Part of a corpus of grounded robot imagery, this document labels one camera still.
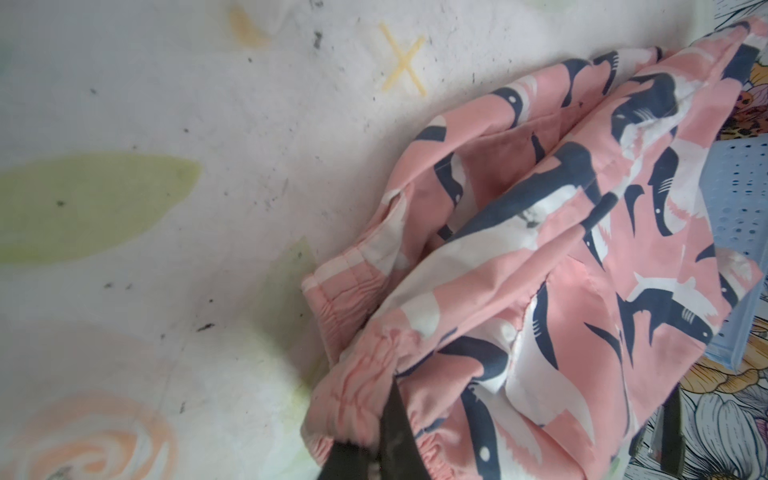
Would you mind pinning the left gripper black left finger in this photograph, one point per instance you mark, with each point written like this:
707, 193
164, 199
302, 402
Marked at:
347, 461

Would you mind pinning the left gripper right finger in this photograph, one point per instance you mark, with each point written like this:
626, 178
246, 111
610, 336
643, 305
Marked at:
399, 457

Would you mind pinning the blue plastic laundry basket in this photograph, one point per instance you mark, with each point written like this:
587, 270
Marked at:
734, 186

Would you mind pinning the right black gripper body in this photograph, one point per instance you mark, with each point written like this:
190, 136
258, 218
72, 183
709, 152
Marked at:
661, 440

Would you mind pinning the pink patterned garment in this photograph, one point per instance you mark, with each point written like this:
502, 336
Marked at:
541, 270

